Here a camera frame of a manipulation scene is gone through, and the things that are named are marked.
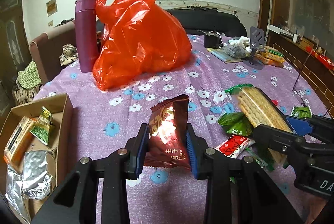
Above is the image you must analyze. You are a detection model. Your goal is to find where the brown armchair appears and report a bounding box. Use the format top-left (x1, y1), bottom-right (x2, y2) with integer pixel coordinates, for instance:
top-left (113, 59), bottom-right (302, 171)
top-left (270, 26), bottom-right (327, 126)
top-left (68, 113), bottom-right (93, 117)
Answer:
top-left (29, 21), bottom-right (76, 84)

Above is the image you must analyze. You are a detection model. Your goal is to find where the green garlic pea snack packet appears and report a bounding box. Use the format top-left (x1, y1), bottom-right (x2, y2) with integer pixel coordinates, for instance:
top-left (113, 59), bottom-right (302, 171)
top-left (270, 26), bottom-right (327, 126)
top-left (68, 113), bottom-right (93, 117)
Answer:
top-left (29, 106), bottom-right (54, 146)

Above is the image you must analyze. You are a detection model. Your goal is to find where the purple floral tablecloth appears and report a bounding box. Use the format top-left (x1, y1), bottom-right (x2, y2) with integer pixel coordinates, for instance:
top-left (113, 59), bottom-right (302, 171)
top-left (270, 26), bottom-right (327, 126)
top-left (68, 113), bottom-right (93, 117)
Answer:
top-left (32, 36), bottom-right (333, 223)

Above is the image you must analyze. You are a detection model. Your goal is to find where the black camera bag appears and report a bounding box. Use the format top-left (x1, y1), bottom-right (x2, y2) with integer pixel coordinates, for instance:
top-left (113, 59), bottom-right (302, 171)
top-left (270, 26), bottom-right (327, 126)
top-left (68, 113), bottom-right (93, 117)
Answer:
top-left (203, 33), bottom-right (222, 49)

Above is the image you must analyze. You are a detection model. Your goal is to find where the wooden glass door cabinet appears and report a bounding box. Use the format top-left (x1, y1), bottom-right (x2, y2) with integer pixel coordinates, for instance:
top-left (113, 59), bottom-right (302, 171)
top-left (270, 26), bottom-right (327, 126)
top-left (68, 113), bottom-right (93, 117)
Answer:
top-left (1, 0), bottom-right (32, 116)

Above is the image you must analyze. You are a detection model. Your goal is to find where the small green snack packet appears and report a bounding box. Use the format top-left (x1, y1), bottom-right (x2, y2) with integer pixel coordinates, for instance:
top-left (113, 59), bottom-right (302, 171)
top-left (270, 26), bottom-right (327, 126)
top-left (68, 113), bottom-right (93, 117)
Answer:
top-left (290, 106), bottom-right (312, 118)

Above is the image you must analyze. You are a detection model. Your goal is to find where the orange snack boxes stack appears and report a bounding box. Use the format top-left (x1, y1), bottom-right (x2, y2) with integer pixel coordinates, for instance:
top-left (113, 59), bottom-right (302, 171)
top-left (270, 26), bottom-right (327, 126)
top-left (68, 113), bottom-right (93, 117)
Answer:
top-left (255, 46), bottom-right (285, 67)

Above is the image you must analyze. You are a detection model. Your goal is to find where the red plastic bag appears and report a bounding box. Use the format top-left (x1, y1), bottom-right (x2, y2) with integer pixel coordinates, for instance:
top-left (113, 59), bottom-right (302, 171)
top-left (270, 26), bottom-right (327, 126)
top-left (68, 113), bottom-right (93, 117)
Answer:
top-left (92, 0), bottom-right (192, 91)

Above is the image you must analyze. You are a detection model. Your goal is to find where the grey phone stand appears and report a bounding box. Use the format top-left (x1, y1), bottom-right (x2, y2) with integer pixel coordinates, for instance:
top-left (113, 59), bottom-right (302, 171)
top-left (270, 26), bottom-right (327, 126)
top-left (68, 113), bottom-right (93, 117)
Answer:
top-left (247, 26), bottom-right (265, 70)

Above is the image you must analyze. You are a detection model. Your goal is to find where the plaid cloth on sofa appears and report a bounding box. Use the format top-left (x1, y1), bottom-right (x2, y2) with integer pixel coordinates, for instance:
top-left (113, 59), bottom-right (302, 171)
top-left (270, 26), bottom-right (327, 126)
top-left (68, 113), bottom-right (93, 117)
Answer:
top-left (59, 44), bottom-right (79, 66)

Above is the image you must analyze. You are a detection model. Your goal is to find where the green patterned cloth pile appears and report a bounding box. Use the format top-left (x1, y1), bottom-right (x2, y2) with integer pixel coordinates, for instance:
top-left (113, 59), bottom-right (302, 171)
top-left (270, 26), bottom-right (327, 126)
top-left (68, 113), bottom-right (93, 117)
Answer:
top-left (16, 60), bottom-right (42, 89)

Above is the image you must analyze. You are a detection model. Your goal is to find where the clear cracker package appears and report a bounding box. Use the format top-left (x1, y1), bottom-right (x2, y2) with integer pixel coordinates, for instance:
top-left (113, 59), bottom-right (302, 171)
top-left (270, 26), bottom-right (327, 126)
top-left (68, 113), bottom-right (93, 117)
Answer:
top-left (230, 84), bottom-right (295, 166)

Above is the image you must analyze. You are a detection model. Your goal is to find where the dark red snack packet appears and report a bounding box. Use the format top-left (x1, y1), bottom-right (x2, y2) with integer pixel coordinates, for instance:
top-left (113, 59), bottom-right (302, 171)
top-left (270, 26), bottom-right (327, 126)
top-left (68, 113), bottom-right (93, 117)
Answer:
top-left (144, 95), bottom-right (190, 170)

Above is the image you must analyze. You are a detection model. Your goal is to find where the orange cracker package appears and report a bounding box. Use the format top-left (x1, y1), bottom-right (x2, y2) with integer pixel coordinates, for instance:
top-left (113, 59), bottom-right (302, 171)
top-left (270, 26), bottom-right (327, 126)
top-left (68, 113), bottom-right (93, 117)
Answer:
top-left (3, 116), bottom-right (36, 166)

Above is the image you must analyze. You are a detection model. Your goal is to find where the red white candy packet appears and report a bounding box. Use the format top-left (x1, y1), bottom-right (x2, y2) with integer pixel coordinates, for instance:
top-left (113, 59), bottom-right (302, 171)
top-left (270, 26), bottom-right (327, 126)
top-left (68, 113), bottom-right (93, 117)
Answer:
top-left (215, 135), bottom-right (255, 158)

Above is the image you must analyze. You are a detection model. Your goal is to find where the purple thermos bottle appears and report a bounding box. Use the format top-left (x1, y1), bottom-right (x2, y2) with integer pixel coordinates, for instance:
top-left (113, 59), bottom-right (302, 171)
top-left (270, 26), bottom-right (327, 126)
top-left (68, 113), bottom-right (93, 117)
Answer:
top-left (75, 0), bottom-right (99, 72)

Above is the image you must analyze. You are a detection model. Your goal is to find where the silver foil snack packet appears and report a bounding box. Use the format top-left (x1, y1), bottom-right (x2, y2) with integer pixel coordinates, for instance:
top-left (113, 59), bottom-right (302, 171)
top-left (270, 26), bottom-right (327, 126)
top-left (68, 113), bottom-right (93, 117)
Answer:
top-left (22, 151), bottom-right (55, 200)

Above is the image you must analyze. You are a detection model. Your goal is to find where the cardboard box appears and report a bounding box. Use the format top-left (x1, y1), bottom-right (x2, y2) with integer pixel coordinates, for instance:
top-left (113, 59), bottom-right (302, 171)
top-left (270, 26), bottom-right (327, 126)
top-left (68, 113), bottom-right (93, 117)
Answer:
top-left (0, 92), bottom-right (74, 224)

